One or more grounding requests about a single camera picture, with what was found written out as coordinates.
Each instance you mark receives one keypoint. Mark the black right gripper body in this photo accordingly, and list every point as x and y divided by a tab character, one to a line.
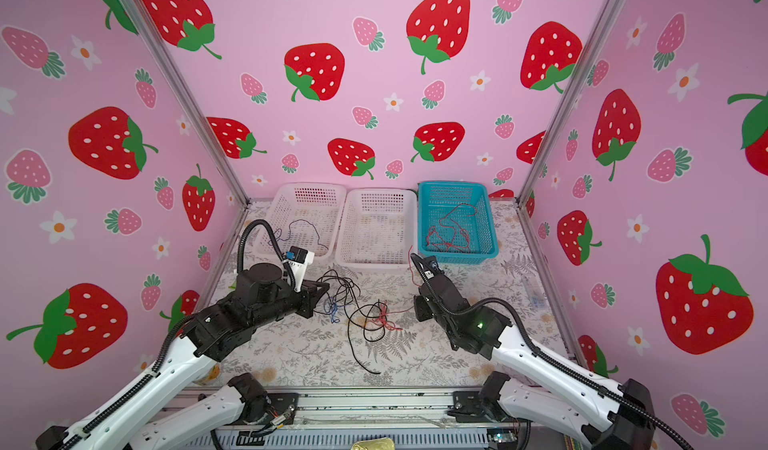
420	308

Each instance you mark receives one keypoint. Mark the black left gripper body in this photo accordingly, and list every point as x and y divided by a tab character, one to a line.
301	303

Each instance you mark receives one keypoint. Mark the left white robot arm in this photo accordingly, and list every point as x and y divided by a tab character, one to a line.
270	285

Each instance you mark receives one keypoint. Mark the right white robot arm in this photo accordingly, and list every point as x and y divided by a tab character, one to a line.
596	411

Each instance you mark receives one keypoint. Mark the teal plastic basket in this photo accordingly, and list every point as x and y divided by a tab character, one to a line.
455	223

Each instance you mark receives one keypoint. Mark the middle white plastic basket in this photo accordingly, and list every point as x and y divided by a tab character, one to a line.
378	230

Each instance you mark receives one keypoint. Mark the white plastic basket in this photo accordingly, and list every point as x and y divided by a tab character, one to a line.
378	230
307	215

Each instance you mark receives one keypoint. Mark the left white plastic basket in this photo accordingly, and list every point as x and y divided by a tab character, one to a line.
307	215

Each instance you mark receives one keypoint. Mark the gold foil object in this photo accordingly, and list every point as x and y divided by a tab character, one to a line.
374	444

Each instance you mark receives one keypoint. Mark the aluminium front rail base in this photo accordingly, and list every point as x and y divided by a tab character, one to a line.
413	417

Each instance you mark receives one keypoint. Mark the aluminium corner post right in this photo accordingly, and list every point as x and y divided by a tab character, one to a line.
593	46

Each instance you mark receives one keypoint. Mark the aluminium corner post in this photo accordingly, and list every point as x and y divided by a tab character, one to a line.
593	46
174	78

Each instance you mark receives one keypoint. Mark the aluminium corner post left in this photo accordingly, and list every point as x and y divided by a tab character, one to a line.
174	78

